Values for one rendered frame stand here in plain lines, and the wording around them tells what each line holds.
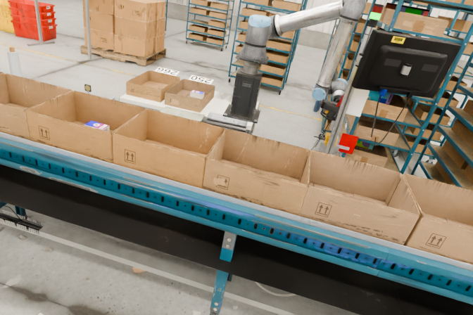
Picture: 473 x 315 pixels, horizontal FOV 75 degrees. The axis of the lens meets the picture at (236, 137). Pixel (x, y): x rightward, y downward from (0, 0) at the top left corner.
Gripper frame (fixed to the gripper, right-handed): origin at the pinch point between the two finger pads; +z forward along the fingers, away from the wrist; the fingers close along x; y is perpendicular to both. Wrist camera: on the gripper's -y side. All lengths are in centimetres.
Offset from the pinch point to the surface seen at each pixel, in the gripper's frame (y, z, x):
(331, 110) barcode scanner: -13.7, 4.5, 7.0
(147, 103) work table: 18, 11, 132
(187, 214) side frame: -42, 99, 61
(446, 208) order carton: -35, 62, -44
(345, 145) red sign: 5.2, 14.4, -8.9
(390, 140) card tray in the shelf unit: 31, -19, -48
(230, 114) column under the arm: 24, -2, 72
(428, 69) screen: -49, -6, -32
